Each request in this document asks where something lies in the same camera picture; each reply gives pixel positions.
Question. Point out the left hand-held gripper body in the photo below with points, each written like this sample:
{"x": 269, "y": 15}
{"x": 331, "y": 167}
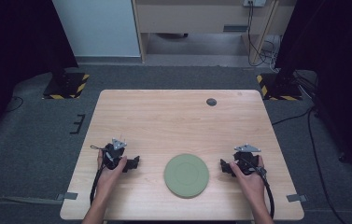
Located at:
{"x": 114, "y": 155}

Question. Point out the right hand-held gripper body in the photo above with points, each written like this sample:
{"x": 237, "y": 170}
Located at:
{"x": 245, "y": 160}

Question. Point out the green round plate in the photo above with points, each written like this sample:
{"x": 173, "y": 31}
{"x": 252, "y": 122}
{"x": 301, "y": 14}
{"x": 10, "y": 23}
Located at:
{"x": 186, "y": 175}

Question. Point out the person's left hand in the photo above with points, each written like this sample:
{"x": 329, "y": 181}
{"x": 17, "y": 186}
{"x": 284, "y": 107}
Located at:
{"x": 108, "y": 180}

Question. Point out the person's right hand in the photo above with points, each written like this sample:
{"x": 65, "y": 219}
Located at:
{"x": 253, "y": 186}

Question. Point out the grey tape piece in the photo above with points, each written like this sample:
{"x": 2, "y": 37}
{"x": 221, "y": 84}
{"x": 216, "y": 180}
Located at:
{"x": 296, "y": 198}
{"x": 67, "y": 196}

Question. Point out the grey round table grommet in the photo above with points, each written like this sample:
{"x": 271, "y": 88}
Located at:
{"x": 211, "y": 102}

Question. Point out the black yellow-striped stand base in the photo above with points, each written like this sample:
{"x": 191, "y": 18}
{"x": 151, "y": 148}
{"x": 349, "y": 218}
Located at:
{"x": 278, "y": 90}
{"x": 67, "y": 88}

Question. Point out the dark curtain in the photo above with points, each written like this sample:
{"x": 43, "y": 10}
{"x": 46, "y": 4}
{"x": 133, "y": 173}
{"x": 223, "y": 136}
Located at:
{"x": 335, "y": 62}
{"x": 15, "y": 56}

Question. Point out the light wooden desk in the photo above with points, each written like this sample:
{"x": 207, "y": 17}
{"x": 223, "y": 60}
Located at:
{"x": 195, "y": 18}

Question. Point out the grey power strip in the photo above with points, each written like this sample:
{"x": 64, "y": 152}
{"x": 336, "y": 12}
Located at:
{"x": 254, "y": 2}

